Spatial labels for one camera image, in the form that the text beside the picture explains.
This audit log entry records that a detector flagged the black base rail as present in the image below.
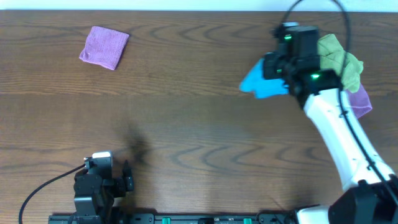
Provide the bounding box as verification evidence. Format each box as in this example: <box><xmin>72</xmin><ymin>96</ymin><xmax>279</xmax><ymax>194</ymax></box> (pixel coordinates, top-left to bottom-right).
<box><xmin>48</xmin><ymin>212</ymin><xmax>299</xmax><ymax>224</ymax></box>

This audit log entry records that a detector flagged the green microfiber cloth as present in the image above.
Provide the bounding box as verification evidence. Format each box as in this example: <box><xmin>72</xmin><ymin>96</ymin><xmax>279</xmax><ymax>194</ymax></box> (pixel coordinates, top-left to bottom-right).
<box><xmin>317</xmin><ymin>34</ymin><xmax>364</xmax><ymax>93</ymax></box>

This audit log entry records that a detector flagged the folded purple cloth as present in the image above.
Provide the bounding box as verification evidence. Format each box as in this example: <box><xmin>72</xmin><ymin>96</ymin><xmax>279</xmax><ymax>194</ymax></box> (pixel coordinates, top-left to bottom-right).
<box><xmin>79</xmin><ymin>26</ymin><xmax>129</xmax><ymax>70</ymax></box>

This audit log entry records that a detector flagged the crumpled purple cloth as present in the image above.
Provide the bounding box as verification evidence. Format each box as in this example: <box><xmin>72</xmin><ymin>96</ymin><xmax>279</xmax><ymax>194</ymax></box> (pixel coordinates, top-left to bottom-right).
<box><xmin>345</xmin><ymin>84</ymin><xmax>373</xmax><ymax>119</ymax></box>

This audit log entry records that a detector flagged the blue microfiber cloth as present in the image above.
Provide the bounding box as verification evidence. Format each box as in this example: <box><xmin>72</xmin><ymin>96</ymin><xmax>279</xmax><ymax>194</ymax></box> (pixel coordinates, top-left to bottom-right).
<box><xmin>239</xmin><ymin>58</ymin><xmax>289</xmax><ymax>99</ymax></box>

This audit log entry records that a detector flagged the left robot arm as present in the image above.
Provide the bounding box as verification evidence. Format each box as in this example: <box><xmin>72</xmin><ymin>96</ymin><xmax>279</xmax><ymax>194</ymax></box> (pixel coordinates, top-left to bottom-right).
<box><xmin>67</xmin><ymin>157</ymin><xmax>134</xmax><ymax>224</ymax></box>

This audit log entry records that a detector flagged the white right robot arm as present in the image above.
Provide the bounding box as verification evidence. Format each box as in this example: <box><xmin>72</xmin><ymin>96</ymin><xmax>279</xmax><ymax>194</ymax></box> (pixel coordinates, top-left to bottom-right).
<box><xmin>263</xmin><ymin>22</ymin><xmax>397</xmax><ymax>224</ymax></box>

